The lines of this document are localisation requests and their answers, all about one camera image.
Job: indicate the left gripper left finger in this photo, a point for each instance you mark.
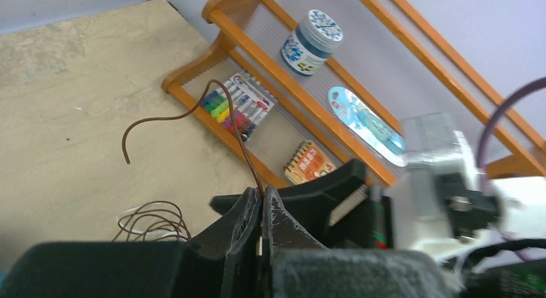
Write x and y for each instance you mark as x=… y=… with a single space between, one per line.
x=221 y=261

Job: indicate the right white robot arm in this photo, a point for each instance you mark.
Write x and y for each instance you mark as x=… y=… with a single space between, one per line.
x=515 y=230

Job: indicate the blue blister pack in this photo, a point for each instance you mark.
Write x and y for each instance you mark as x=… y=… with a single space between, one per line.
x=360 y=119

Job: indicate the coloured marker set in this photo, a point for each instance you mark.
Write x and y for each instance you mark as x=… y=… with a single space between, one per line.
x=252 y=103

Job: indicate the wooden shelf rack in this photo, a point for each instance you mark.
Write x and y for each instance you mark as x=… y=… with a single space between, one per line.
x=345 y=74

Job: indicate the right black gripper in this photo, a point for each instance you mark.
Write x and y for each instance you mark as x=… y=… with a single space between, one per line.
x=300 y=214

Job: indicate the blue white jar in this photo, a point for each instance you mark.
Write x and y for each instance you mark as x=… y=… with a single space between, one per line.
x=310 y=44

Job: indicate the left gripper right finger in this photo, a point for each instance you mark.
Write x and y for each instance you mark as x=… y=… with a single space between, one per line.
x=297 y=265

